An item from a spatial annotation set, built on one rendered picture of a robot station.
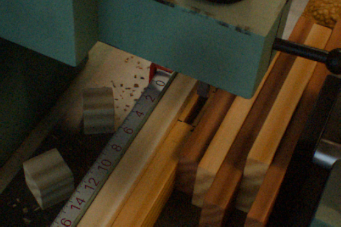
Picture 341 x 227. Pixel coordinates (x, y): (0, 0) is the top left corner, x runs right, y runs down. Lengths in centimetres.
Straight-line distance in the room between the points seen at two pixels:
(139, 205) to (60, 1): 17
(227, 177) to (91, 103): 23
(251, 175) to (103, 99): 24
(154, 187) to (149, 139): 4
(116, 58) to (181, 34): 32
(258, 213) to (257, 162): 4
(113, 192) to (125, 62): 32
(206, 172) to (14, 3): 20
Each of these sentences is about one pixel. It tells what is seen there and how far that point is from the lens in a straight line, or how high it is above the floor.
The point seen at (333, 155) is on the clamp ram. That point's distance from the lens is 55.
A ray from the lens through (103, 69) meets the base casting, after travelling 80.
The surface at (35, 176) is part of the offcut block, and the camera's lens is 66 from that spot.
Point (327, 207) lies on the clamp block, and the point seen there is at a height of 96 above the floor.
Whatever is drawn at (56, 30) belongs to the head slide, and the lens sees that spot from 51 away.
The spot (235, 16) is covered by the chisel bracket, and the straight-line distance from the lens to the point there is 48.
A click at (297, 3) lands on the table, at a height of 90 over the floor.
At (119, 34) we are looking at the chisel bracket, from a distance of 53.
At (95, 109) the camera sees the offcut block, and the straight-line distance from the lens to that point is 70.
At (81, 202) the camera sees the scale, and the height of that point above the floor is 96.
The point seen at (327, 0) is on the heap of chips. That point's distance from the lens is 76.
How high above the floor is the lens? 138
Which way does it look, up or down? 49 degrees down
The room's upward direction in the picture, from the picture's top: 6 degrees clockwise
